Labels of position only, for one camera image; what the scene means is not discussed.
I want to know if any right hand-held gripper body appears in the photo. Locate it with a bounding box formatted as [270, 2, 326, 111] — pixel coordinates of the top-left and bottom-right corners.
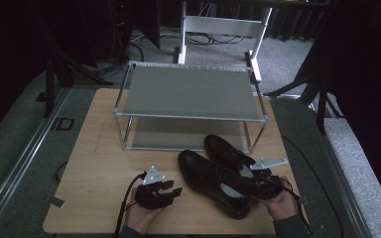
[249, 157, 290, 201]

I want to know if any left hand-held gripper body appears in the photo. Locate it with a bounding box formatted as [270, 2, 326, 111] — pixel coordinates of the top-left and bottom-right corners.
[134, 165, 172, 211]

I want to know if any black leather shoe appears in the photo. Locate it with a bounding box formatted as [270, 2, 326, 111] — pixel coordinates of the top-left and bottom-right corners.
[177, 149, 256, 221]
[203, 133, 258, 174]

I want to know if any person's left hand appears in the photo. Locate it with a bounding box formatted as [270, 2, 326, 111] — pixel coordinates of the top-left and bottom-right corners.
[124, 187, 167, 236]

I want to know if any person's right hand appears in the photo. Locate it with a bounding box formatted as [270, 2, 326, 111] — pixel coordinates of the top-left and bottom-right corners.
[255, 176, 302, 222]

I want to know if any grey fabric metal shoe rack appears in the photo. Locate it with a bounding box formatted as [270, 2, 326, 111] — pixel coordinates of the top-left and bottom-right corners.
[113, 60, 270, 155]

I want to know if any black metal stand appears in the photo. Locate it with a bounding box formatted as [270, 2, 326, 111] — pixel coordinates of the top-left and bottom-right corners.
[29, 0, 114, 119]
[264, 49, 345, 135]

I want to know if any grey tape piece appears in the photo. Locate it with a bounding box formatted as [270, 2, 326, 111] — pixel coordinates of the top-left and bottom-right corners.
[42, 193, 66, 209]

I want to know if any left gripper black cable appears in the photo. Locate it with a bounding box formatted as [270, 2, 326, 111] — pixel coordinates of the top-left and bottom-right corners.
[112, 171, 147, 238]

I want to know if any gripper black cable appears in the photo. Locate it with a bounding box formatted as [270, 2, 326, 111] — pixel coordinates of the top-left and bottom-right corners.
[112, 171, 147, 238]
[276, 175, 315, 236]

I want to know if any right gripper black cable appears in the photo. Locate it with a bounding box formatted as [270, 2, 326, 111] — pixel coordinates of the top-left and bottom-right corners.
[276, 175, 315, 236]

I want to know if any long black floor cable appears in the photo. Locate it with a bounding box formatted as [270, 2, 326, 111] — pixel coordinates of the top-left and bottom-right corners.
[279, 134, 345, 238]

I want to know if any aluminium floor rail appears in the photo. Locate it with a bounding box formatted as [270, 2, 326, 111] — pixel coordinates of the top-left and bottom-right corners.
[306, 100, 375, 238]
[0, 86, 71, 234]

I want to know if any black rectangular floor bracket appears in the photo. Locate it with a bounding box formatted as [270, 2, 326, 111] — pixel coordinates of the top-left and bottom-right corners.
[50, 116, 75, 132]

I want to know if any bundle of floor cables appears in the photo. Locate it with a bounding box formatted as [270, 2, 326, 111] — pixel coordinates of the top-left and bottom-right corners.
[128, 30, 250, 48]

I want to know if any white desk frame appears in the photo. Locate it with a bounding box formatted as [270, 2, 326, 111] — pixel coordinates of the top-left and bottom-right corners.
[177, 0, 274, 83]

